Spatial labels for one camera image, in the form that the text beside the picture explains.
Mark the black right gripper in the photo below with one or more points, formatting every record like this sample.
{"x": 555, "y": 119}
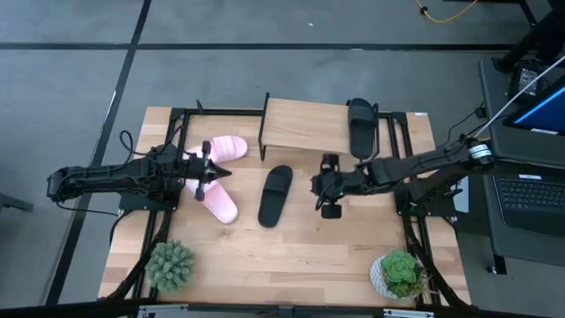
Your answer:
{"x": 340, "y": 183}

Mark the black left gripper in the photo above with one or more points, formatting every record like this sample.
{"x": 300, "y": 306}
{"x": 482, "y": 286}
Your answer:
{"x": 190, "y": 170}

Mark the pink slide sandal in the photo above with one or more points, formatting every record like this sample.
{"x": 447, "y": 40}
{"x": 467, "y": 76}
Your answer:
{"x": 220, "y": 205}
{"x": 229, "y": 148}

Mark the black slide sandal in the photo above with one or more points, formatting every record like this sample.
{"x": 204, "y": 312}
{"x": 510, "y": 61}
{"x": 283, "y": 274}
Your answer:
{"x": 362, "y": 128}
{"x": 273, "y": 199}

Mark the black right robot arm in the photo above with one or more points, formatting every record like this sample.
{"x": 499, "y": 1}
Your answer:
{"x": 432, "y": 161}

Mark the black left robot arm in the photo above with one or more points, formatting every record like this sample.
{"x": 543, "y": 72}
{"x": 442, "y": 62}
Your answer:
{"x": 110, "y": 174}

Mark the spiky green artificial plant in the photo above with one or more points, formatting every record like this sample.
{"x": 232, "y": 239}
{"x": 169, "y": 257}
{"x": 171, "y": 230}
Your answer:
{"x": 170, "y": 266}

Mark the succulent in white patterned pot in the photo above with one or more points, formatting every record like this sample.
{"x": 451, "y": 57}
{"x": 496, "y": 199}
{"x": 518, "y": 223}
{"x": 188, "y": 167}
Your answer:
{"x": 399, "y": 274}

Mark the grey stand foot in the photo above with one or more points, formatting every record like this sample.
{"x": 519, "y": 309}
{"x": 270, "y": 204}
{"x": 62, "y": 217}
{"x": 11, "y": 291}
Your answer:
{"x": 13, "y": 202}

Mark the black power adapter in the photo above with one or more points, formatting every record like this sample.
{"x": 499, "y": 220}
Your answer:
{"x": 526, "y": 81}

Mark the white rod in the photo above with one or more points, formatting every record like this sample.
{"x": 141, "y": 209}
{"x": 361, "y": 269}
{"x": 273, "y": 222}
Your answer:
{"x": 529, "y": 88}

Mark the monitor with blue screen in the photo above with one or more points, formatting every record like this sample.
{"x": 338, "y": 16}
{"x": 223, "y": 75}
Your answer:
{"x": 547, "y": 110}

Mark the black stand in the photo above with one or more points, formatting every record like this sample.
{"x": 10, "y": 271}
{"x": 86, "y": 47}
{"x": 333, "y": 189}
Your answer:
{"x": 538, "y": 35}

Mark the black table frame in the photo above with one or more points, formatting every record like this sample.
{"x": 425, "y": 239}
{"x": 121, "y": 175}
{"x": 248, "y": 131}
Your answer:
{"x": 229, "y": 112}

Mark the wooden shelf with black frame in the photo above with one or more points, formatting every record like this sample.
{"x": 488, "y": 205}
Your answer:
{"x": 304, "y": 126}

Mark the silver mount bracket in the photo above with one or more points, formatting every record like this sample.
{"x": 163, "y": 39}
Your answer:
{"x": 408, "y": 313}
{"x": 161, "y": 311}

